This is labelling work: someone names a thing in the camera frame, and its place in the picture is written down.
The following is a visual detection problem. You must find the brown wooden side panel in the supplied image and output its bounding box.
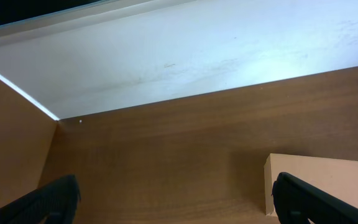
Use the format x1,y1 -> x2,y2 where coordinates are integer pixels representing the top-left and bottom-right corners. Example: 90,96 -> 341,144
0,81 -> 57,208

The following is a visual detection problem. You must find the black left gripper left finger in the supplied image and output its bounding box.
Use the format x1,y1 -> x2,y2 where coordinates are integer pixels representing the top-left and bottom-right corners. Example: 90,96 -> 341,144
0,175 -> 81,224

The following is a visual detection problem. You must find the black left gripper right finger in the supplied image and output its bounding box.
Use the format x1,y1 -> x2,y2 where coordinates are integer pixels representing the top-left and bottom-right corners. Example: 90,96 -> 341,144
272,172 -> 358,224

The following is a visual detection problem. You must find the brown cardboard box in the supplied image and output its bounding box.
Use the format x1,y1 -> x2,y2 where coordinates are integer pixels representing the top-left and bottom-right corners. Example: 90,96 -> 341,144
264,153 -> 358,217

